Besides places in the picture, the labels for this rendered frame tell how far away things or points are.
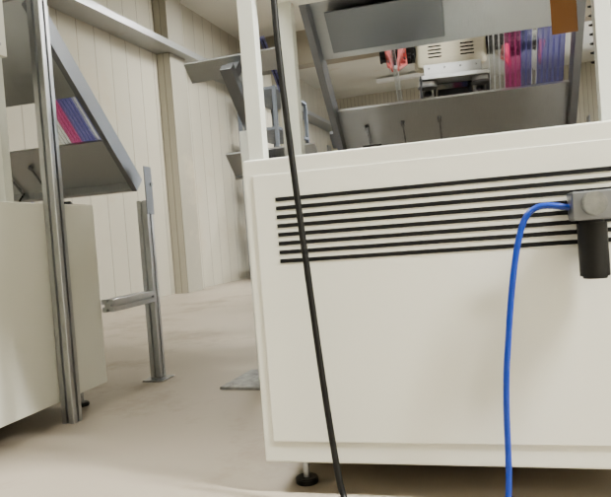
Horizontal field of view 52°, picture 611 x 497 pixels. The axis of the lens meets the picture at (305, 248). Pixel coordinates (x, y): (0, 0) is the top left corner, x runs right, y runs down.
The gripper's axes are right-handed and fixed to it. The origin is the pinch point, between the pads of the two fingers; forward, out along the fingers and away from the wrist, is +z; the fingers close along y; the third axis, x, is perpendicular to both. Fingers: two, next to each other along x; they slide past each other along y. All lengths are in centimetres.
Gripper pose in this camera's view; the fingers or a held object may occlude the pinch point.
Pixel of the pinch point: (395, 68)
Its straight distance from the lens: 191.7
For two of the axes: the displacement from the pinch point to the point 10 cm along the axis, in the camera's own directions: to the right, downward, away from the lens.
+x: 2.3, 6.5, 7.2
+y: 9.7, -0.6, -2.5
